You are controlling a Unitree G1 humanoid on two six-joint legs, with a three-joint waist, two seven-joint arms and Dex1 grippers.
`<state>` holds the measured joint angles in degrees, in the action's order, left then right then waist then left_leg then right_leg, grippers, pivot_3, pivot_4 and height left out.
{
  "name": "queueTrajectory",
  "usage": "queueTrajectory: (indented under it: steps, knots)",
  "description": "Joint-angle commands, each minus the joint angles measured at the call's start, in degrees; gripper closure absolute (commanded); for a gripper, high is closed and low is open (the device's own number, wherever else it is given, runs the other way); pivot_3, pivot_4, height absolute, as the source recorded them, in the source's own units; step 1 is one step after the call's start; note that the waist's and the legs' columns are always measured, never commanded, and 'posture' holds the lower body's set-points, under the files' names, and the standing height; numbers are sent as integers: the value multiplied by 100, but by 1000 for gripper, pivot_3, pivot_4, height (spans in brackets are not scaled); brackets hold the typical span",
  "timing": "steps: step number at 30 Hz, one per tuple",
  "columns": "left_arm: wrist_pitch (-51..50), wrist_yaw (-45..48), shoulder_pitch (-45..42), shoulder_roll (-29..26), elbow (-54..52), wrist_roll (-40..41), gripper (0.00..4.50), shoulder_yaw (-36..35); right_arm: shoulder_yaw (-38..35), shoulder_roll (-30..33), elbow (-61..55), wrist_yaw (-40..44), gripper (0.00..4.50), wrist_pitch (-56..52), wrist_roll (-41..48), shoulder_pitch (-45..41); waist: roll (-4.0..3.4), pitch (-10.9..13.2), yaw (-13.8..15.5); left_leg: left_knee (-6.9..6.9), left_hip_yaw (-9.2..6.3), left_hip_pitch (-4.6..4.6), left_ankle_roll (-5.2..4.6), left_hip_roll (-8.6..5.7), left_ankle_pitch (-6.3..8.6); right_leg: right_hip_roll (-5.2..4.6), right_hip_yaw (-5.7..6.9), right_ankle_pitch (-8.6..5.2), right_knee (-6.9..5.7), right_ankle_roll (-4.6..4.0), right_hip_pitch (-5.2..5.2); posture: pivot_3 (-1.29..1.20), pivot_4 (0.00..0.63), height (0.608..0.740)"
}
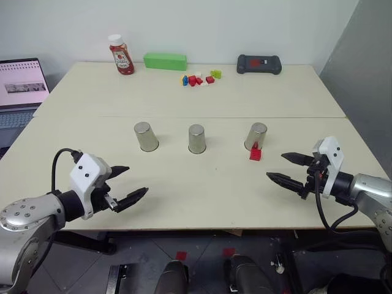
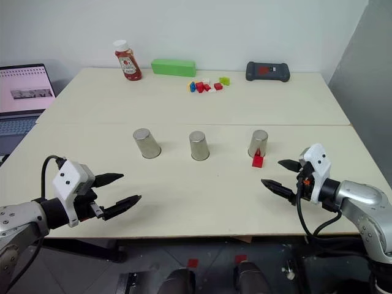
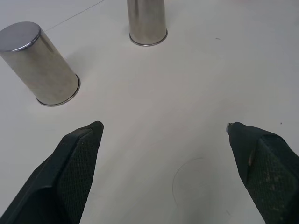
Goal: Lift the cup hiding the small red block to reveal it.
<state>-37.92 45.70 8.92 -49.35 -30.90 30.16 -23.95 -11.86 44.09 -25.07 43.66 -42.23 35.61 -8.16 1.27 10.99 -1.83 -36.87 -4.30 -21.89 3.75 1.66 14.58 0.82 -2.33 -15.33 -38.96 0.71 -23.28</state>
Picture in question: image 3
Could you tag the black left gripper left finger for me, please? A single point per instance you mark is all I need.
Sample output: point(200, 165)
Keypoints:
point(63, 177)

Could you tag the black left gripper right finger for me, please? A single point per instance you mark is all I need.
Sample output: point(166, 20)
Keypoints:
point(268, 172)

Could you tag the stainless steel cup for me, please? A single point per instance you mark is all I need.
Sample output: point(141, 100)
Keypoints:
point(147, 21)
point(39, 65)

